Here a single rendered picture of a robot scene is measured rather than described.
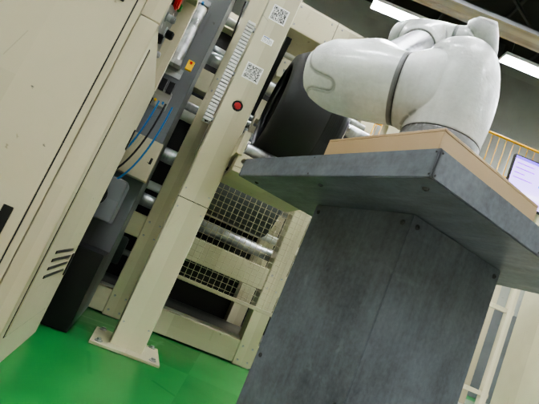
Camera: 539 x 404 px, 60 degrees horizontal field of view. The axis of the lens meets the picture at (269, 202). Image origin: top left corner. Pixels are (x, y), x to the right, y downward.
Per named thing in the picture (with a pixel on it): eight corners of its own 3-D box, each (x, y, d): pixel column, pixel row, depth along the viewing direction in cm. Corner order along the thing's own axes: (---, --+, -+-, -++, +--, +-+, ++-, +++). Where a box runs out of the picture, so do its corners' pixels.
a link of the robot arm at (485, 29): (490, 82, 149) (447, 74, 154) (509, 22, 142) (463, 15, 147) (487, 83, 138) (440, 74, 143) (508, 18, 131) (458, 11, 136)
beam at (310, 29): (288, 25, 229) (299, 0, 232) (273, 46, 254) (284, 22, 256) (391, 83, 242) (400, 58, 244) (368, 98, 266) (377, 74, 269)
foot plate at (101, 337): (87, 342, 166) (91, 336, 166) (95, 328, 191) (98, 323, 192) (158, 368, 171) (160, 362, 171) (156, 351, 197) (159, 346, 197)
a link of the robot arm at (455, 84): (486, 134, 81) (523, 27, 84) (384, 111, 88) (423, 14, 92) (477, 168, 95) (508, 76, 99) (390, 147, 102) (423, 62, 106)
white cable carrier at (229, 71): (202, 117, 190) (249, 19, 198) (200, 120, 195) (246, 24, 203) (212, 123, 191) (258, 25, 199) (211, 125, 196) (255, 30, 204)
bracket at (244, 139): (235, 152, 180) (245, 130, 182) (219, 167, 218) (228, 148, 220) (243, 155, 181) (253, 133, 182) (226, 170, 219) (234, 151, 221)
